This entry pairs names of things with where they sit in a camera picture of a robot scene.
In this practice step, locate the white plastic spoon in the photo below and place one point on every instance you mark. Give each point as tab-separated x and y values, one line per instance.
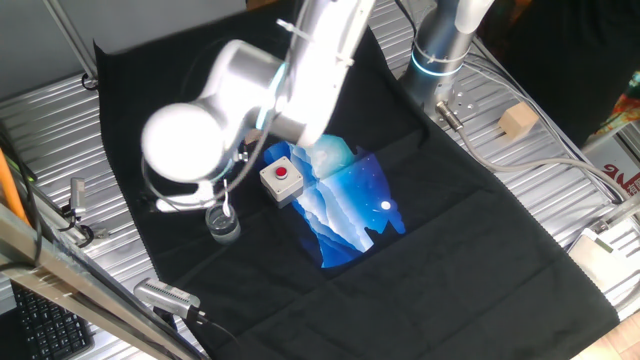
227	205

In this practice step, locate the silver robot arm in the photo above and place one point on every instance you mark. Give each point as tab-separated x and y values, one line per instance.
310	60

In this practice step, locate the clear glass jar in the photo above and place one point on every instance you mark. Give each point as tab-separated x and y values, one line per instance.
220	232

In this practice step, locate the grey box with red button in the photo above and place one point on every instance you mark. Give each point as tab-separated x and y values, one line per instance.
292	182

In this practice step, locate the black cloth with blue print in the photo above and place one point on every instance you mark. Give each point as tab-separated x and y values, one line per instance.
450	275

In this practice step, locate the black chair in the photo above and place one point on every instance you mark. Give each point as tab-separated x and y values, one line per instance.
550	60

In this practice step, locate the thin metal pole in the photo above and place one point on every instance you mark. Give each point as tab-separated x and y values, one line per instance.
71	37

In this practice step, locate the white flat device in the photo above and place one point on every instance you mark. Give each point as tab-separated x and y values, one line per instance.
605	265

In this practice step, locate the red and white box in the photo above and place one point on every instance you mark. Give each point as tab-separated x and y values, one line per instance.
617	172

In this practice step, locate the black keyboard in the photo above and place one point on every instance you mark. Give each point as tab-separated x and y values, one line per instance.
50	330

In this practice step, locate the orange tube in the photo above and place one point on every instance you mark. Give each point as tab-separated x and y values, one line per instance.
10	190

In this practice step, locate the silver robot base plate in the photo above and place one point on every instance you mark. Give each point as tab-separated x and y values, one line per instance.
462	102

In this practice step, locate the silver camera on rail clamp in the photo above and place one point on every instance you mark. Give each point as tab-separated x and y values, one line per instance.
77	192

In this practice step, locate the aluminium frame beam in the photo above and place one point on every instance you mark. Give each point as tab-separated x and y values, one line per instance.
50	265

